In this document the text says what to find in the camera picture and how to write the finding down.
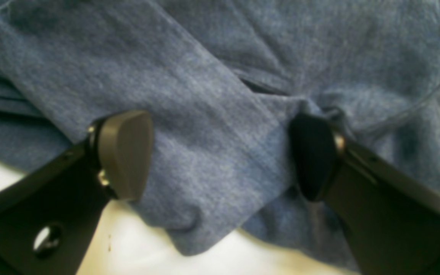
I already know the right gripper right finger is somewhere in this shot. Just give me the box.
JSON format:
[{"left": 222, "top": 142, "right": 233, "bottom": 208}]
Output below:
[{"left": 290, "top": 113, "right": 440, "bottom": 275}]

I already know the navy blue T-shirt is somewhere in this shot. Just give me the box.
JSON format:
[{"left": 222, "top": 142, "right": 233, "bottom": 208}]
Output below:
[{"left": 0, "top": 0, "right": 440, "bottom": 270}]

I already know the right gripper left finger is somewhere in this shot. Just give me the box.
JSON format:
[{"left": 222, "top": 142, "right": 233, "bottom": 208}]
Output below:
[{"left": 0, "top": 110, "right": 154, "bottom": 275}]

